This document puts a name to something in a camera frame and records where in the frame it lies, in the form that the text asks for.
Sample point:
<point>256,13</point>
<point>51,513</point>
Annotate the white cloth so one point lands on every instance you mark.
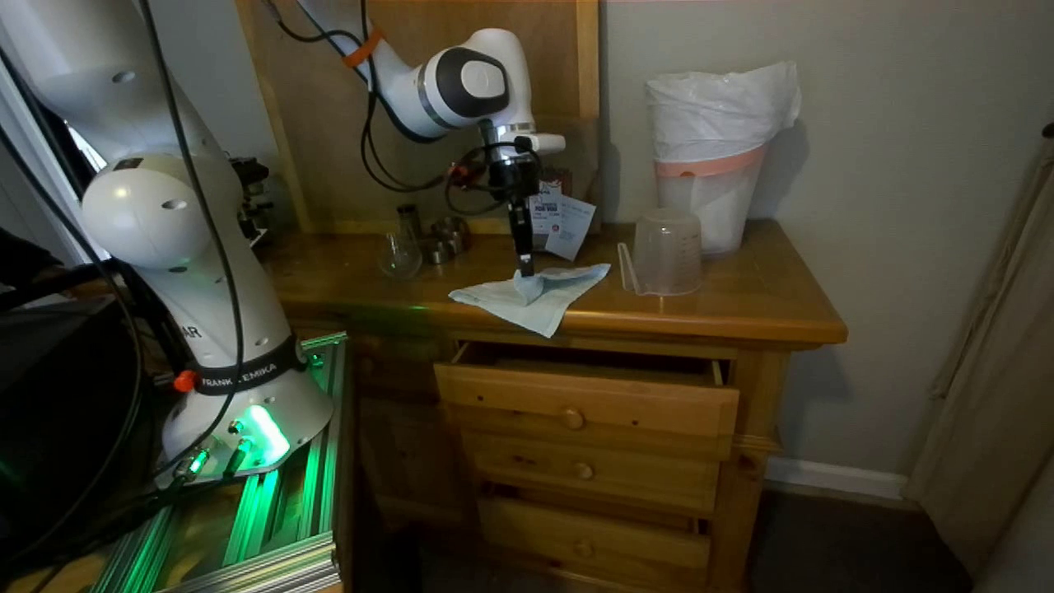
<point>535,303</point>

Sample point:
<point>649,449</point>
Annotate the bin with white bag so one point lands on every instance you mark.
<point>712,140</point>

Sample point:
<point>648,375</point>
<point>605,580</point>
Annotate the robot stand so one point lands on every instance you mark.
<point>272,527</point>

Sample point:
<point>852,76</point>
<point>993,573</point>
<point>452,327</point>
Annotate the metal cup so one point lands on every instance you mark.
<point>436,249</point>
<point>454,231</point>

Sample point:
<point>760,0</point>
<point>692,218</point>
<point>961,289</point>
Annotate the wooden dresser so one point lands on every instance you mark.
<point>741,305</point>

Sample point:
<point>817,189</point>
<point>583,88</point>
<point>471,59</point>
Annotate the wooden board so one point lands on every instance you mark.
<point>321,123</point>

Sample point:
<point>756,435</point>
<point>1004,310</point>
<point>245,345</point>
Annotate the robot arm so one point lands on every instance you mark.
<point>148,216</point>

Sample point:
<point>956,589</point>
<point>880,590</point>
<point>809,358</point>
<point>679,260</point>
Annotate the black box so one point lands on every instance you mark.
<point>58,412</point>

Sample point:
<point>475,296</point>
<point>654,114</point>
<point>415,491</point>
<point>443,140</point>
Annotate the drawer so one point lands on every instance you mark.
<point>634,543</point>
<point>626,403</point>
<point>659,482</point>

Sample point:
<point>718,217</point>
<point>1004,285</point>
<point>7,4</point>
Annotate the clear plastic measuring jug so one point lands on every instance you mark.
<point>667,255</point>

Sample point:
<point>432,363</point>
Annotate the white paper card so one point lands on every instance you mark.
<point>571,229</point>

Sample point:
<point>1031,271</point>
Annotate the drawer knob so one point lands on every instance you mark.
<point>584,471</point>
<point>572,418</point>

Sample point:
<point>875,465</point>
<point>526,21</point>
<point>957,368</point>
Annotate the glass flask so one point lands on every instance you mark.
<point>400,255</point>

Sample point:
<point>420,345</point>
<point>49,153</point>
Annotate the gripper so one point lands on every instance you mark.
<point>514,175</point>

